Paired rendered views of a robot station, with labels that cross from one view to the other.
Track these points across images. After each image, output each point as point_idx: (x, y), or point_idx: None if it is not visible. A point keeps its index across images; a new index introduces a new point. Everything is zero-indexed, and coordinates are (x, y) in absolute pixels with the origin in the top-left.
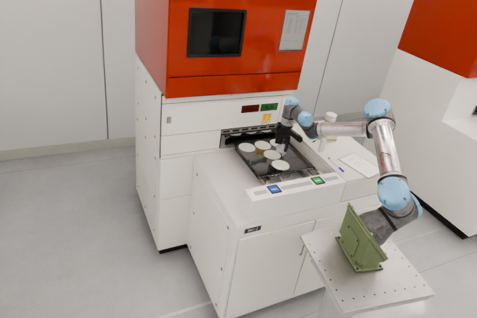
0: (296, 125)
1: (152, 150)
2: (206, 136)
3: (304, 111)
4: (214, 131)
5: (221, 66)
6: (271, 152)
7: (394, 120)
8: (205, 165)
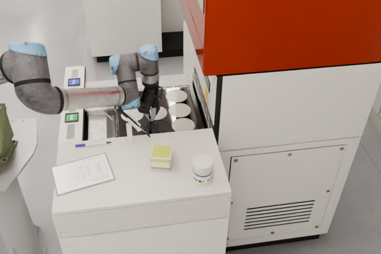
0: (206, 138)
1: None
2: (191, 61)
3: (119, 55)
4: (193, 62)
5: None
6: (161, 113)
7: (15, 81)
8: (168, 78)
